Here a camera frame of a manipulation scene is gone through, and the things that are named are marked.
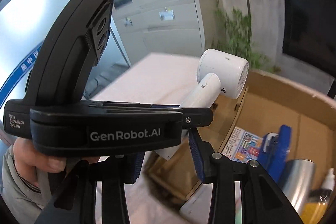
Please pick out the black left camera module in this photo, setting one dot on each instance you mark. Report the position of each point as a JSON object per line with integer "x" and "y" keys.
{"x": 74, "y": 44}

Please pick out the grey sleeve forearm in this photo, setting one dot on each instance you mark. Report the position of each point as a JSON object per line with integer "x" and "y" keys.
{"x": 24, "y": 200}

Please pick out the yellow label glass jar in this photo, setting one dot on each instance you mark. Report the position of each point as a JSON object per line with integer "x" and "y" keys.
{"x": 316, "y": 206}

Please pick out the white packet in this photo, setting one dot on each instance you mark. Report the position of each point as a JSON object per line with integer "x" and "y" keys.
{"x": 197, "y": 207}

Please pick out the person's left hand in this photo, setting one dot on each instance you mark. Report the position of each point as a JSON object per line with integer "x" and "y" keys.
{"x": 27, "y": 160}

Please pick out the silver cylindrical can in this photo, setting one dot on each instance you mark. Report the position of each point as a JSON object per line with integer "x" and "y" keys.
{"x": 296, "y": 181}

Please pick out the brown cardboard box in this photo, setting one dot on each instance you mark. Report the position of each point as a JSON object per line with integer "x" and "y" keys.
{"x": 269, "y": 101}

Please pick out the grey metal cabinet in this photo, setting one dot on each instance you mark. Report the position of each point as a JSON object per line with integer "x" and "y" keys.
{"x": 165, "y": 26}

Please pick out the colourful printed card pack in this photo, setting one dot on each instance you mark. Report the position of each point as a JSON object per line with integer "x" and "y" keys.
{"x": 242, "y": 146}

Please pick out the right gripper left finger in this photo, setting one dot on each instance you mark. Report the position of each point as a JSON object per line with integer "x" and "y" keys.
{"x": 74, "y": 201}

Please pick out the blue stapler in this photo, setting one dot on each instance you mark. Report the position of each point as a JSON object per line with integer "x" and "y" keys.
{"x": 274, "y": 150}

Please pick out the green potted plant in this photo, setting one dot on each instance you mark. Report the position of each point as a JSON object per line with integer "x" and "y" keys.
{"x": 253, "y": 29}

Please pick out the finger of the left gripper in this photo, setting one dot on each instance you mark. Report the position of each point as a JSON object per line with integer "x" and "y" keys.
{"x": 196, "y": 117}

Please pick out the white spray bottle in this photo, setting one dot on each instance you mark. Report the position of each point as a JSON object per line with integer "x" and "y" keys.
{"x": 329, "y": 181}

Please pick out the black television screen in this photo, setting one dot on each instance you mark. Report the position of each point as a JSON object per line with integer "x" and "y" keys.
{"x": 307, "y": 53}

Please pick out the blue wall banner stripe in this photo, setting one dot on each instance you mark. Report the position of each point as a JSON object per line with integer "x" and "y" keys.
{"x": 20, "y": 70}

